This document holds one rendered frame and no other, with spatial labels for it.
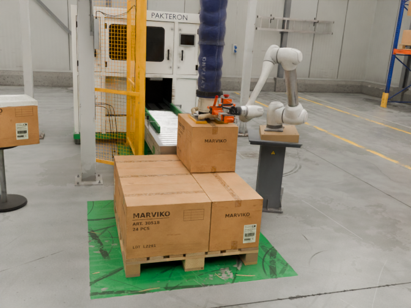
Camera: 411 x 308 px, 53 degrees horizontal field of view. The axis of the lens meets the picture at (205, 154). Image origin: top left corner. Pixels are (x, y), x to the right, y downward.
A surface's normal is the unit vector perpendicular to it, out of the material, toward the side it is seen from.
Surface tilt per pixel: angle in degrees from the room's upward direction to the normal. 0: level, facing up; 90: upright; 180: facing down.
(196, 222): 90
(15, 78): 90
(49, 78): 90
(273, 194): 90
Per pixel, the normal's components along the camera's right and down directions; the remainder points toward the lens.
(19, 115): 0.59, 0.25
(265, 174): -0.07, 0.27
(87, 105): 0.26, 0.26
